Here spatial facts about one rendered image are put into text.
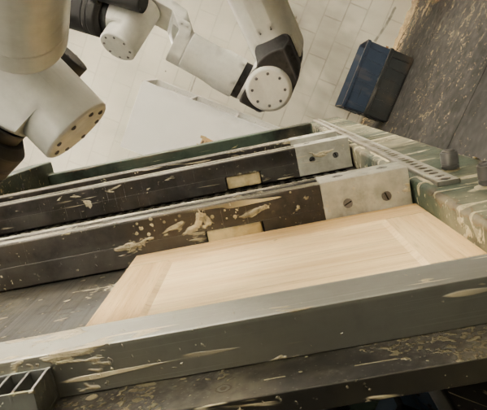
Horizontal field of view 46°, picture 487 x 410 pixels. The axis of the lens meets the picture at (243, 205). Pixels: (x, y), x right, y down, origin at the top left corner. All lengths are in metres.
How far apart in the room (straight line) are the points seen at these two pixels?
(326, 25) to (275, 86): 5.17
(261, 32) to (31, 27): 0.63
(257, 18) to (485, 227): 0.52
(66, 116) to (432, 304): 0.32
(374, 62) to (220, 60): 4.17
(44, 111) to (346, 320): 0.29
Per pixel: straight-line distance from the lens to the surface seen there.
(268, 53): 0.95
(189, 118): 4.73
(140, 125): 4.80
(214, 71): 0.99
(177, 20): 1.02
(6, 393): 0.51
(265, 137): 2.31
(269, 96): 0.96
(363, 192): 0.82
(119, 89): 6.26
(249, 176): 1.34
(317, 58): 6.09
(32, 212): 1.45
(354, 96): 5.08
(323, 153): 1.33
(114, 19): 1.01
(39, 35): 0.38
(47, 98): 0.47
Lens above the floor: 1.16
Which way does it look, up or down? 3 degrees down
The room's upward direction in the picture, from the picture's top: 69 degrees counter-clockwise
